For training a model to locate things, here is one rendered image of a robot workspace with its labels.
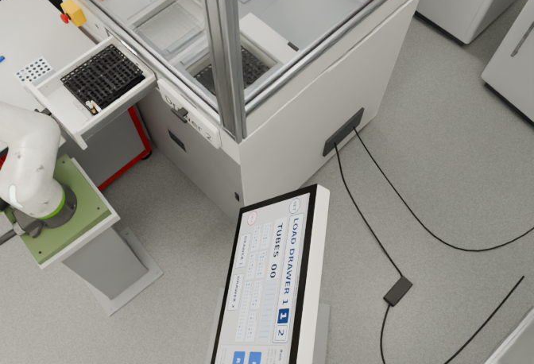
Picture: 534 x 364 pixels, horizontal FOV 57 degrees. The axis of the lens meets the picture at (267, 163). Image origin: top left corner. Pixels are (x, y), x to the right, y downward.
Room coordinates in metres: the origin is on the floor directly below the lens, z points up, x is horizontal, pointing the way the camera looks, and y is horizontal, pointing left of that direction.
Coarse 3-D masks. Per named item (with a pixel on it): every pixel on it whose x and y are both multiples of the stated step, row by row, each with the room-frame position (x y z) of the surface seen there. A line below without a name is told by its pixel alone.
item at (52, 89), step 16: (96, 48) 1.16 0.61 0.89; (80, 64) 1.11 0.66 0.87; (144, 64) 1.11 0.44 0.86; (48, 80) 1.02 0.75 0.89; (144, 80) 1.02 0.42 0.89; (48, 96) 0.99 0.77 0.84; (64, 96) 0.99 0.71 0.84; (128, 96) 0.96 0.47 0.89; (64, 112) 0.93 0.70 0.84; (80, 112) 0.93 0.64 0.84; (112, 112) 0.90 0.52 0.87; (80, 128) 0.83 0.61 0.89; (96, 128) 0.85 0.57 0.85
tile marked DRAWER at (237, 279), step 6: (234, 276) 0.32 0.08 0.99; (240, 276) 0.32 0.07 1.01; (234, 282) 0.31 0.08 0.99; (240, 282) 0.30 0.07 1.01; (234, 288) 0.29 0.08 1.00; (240, 288) 0.28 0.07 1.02; (234, 294) 0.27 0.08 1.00; (240, 294) 0.27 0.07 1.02; (234, 300) 0.26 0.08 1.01; (228, 306) 0.25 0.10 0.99; (234, 306) 0.24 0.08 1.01
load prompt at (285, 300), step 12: (300, 216) 0.42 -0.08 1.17; (288, 228) 0.40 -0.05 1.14; (300, 228) 0.39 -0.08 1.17; (288, 240) 0.37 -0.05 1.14; (300, 240) 0.36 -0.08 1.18; (288, 252) 0.34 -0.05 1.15; (288, 264) 0.31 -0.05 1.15; (288, 276) 0.28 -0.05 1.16; (288, 288) 0.25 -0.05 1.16; (288, 300) 0.22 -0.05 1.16; (288, 312) 0.20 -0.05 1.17; (276, 324) 0.18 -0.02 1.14; (288, 324) 0.17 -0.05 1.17; (276, 336) 0.15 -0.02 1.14
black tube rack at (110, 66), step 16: (112, 48) 1.16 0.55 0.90; (96, 64) 1.11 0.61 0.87; (112, 64) 1.08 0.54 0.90; (128, 64) 1.08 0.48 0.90; (80, 80) 1.04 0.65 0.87; (96, 80) 1.02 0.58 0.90; (112, 80) 1.02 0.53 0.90; (128, 80) 1.04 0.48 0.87; (96, 96) 0.95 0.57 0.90; (112, 96) 0.97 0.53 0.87; (96, 112) 0.91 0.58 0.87
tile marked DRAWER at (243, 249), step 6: (246, 234) 0.43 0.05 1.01; (240, 240) 0.42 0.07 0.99; (246, 240) 0.41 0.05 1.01; (240, 246) 0.40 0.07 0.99; (246, 246) 0.40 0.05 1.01; (240, 252) 0.39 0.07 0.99; (246, 252) 0.38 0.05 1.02; (240, 258) 0.37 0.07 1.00; (246, 258) 0.36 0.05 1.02; (240, 264) 0.35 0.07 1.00
